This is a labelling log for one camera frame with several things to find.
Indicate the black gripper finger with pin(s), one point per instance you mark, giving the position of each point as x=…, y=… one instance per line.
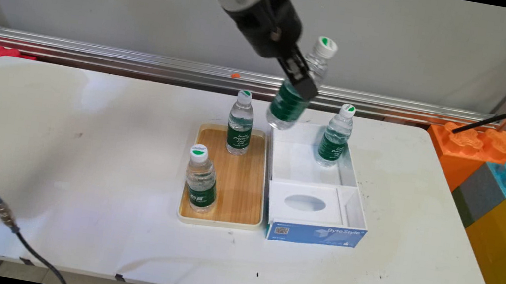
x=304, y=58
x=304, y=88

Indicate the water bottle with green label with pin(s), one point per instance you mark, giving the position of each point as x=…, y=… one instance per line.
x=200, y=184
x=334, y=141
x=239, y=130
x=288, y=105

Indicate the blue and white cardboard box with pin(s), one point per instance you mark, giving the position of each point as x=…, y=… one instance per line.
x=313, y=206

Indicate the orange foam block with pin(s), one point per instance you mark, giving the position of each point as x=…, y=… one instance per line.
x=462, y=148

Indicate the aluminium rail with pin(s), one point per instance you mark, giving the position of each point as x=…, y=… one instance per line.
x=144, y=63

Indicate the bamboo tray with cream rim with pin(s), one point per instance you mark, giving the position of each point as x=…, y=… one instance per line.
x=239, y=185

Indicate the small orange tag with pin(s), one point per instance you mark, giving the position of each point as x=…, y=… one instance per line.
x=235, y=75

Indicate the grey foam block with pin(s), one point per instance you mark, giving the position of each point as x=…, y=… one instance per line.
x=478, y=195

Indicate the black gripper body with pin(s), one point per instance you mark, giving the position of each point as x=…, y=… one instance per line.
x=265, y=23

